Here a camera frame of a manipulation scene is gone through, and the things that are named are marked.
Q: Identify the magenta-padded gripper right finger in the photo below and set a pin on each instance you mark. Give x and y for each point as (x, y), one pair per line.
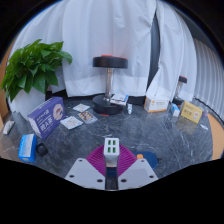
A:
(141, 173)

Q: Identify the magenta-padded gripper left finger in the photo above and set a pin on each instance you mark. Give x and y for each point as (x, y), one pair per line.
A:
(77, 173)

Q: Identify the white multi-port charger block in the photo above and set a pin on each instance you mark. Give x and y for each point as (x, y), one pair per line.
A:
(111, 146)

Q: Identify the small black round object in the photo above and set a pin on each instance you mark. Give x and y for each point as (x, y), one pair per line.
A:
(42, 149)

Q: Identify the white sachet with orange print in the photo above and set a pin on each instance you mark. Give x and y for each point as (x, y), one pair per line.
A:
(71, 122)

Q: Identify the pill blister pack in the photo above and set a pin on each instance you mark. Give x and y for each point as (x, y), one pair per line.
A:
(87, 116)

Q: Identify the white flat sachet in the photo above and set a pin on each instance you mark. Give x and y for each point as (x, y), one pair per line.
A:
(81, 107)

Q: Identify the white and orange tissue box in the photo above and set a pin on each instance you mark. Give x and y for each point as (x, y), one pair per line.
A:
(156, 105)

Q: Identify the white and blue flat box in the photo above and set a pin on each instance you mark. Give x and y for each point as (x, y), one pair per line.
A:
(119, 99)

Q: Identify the small white and blue tube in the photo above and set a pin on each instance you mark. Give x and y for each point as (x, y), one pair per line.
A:
(204, 127)

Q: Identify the yellow cardboard box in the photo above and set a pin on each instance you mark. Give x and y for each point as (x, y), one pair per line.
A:
(191, 112)

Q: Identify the white flat packet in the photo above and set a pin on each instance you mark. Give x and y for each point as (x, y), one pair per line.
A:
(8, 127)

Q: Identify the orange wooden side table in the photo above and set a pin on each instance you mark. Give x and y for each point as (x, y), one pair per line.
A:
(217, 136)

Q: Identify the green potted plant white pot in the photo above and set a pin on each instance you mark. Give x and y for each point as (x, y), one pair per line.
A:
(31, 68)

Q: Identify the sheer pleated white curtain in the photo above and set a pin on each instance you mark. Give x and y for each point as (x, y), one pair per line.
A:
(210, 76)

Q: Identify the narrow white curtain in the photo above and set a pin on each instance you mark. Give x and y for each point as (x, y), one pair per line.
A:
(170, 50)

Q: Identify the wide white curtain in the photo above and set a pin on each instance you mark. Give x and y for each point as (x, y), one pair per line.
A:
(100, 30)

